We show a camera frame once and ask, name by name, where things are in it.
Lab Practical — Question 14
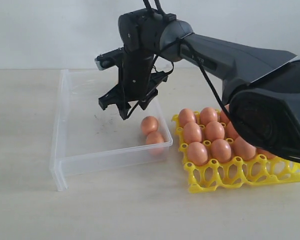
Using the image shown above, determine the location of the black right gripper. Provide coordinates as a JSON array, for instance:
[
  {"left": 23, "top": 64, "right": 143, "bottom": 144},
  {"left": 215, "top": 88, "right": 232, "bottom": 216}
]
[{"left": 98, "top": 59, "right": 168, "bottom": 111}]

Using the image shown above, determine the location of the brown egg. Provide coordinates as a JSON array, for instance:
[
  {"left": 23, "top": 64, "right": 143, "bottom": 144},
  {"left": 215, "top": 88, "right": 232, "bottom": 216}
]
[
  {"left": 140, "top": 116, "right": 159, "bottom": 136},
  {"left": 210, "top": 139, "right": 232, "bottom": 163},
  {"left": 178, "top": 108, "right": 197, "bottom": 128},
  {"left": 232, "top": 136, "right": 257, "bottom": 161},
  {"left": 199, "top": 107, "right": 218, "bottom": 125},
  {"left": 219, "top": 104, "right": 230, "bottom": 125},
  {"left": 183, "top": 122, "right": 203, "bottom": 144},
  {"left": 225, "top": 121, "right": 239, "bottom": 140},
  {"left": 204, "top": 121, "right": 225, "bottom": 142},
  {"left": 256, "top": 147, "right": 276, "bottom": 160},
  {"left": 145, "top": 131, "right": 165, "bottom": 156},
  {"left": 186, "top": 142, "right": 208, "bottom": 166}
]

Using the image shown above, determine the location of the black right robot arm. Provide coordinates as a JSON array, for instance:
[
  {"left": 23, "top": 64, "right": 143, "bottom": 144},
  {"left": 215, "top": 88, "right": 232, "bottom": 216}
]
[{"left": 95, "top": 7, "right": 300, "bottom": 163}]

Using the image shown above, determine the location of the clear plastic storage box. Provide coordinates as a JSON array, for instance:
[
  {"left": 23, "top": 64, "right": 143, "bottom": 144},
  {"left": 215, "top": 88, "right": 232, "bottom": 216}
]
[{"left": 49, "top": 69, "right": 173, "bottom": 191}]

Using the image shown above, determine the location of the yellow plastic egg tray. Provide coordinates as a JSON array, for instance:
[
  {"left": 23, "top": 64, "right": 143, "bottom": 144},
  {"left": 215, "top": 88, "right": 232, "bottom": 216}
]
[{"left": 172, "top": 114, "right": 300, "bottom": 193}]

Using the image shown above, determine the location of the black camera cable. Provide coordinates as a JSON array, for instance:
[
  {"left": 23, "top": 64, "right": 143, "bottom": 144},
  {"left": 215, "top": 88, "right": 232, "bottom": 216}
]
[{"left": 116, "top": 0, "right": 300, "bottom": 163}]

